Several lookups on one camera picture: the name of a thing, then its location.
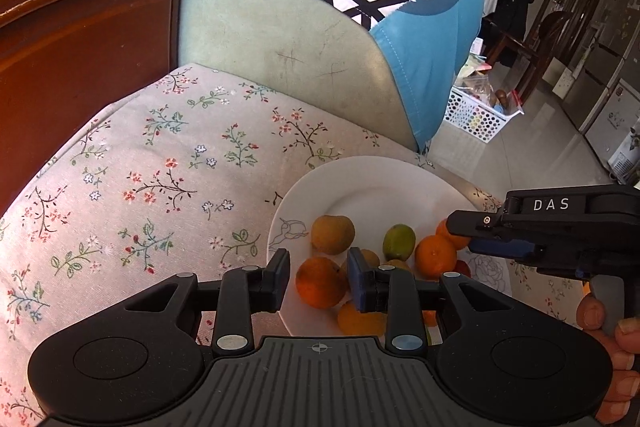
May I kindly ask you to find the brown kiwi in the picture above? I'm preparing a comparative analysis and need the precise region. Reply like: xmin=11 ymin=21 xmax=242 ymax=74
xmin=310 ymin=215 xmax=356 ymax=256
xmin=341 ymin=249 xmax=380 ymax=274

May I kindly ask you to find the large orange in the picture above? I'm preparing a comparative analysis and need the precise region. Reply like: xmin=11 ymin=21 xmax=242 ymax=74
xmin=336 ymin=300 xmax=387 ymax=337

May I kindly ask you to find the small green fruit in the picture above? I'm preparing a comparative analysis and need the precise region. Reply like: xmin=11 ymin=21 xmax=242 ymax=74
xmin=383 ymin=223 xmax=416 ymax=261

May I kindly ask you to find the tangerine top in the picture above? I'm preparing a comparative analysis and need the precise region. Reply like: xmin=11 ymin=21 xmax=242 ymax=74
xmin=414 ymin=234 xmax=457 ymax=280

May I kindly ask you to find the lone small tangerine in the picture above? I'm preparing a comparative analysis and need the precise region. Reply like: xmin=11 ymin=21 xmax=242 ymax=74
xmin=295 ymin=257 xmax=348 ymax=310

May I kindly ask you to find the red cherry tomato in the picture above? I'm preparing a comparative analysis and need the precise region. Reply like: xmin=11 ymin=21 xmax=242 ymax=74
xmin=454 ymin=260 xmax=472 ymax=277

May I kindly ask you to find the person right hand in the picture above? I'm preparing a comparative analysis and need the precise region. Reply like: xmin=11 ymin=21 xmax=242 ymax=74
xmin=576 ymin=294 xmax=639 ymax=425

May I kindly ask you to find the white floral plate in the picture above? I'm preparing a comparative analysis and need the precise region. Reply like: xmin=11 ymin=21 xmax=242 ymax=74
xmin=267 ymin=156 xmax=512 ymax=337

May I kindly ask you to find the floral tablecloth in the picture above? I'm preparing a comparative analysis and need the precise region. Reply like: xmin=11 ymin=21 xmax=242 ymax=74
xmin=0 ymin=62 xmax=591 ymax=427

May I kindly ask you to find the white perforated basket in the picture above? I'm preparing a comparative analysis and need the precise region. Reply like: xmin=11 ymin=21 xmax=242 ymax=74
xmin=444 ymin=87 xmax=524 ymax=144

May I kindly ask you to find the refrigerator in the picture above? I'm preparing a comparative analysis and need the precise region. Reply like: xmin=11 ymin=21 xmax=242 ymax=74
xmin=560 ymin=0 xmax=640 ymax=186

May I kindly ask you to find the dark wooden chair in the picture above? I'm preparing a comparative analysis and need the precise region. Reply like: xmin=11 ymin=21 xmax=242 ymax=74
xmin=485 ymin=11 xmax=572 ymax=105

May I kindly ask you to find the pale green sofa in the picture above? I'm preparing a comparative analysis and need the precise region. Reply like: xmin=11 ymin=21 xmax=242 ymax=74
xmin=178 ymin=0 xmax=416 ymax=150

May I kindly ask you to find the red wooden cabinet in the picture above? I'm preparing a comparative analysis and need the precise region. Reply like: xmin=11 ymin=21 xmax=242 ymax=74
xmin=1 ymin=0 xmax=180 ymax=209

